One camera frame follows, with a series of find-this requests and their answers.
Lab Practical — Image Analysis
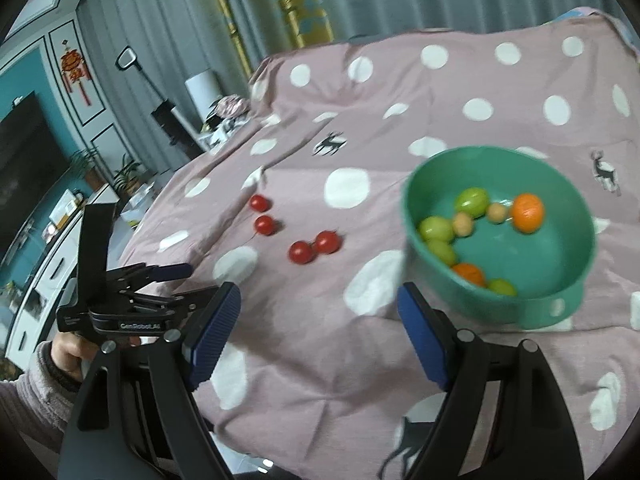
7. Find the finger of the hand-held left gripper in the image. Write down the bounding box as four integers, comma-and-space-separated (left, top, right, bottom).
106, 262, 194, 289
125, 285, 222, 310

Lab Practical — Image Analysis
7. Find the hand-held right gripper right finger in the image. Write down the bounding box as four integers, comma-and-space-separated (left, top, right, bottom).
397, 282, 586, 480

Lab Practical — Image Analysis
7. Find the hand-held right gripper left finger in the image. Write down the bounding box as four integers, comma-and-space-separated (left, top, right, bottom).
56, 282, 242, 480

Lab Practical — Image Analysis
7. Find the orange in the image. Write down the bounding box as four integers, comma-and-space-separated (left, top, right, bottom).
511, 193, 545, 233
452, 262, 487, 288

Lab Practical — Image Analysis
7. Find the green plastic basin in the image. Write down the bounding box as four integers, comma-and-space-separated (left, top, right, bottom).
402, 145, 599, 330

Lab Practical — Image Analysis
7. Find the person's left forearm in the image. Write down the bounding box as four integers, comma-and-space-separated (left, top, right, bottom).
0, 342, 87, 453

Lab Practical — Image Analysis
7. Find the person's left hand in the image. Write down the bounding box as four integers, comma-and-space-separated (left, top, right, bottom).
49, 331, 143, 392

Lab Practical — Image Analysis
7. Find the white cabinet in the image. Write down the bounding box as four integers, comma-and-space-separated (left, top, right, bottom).
0, 184, 128, 363

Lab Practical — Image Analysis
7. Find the potted plant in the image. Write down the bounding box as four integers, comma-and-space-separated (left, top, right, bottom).
69, 148, 102, 192
111, 154, 152, 192

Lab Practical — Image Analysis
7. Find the black television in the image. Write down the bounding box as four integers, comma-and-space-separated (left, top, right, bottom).
0, 90, 72, 262

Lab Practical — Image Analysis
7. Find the black upright appliance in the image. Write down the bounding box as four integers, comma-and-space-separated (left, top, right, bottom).
149, 99, 207, 162

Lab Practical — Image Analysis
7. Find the pile of clothes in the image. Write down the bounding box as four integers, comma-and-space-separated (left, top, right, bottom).
199, 94, 257, 150

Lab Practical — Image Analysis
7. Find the red knot ornament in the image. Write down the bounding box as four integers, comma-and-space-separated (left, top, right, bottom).
60, 39, 94, 107

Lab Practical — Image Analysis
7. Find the black framed mirror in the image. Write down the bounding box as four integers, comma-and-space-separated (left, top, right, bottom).
115, 45, 166, 106

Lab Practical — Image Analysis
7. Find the pink polka dot blanket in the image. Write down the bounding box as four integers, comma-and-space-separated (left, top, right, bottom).
117, 7, 640, 480

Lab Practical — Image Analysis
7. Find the gold curtain trim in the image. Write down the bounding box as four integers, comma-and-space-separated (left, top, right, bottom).
202, 0, 252, 82

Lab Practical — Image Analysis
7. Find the gold patterned curtain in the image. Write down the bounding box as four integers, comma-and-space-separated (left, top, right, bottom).
269, 0, 337, 50

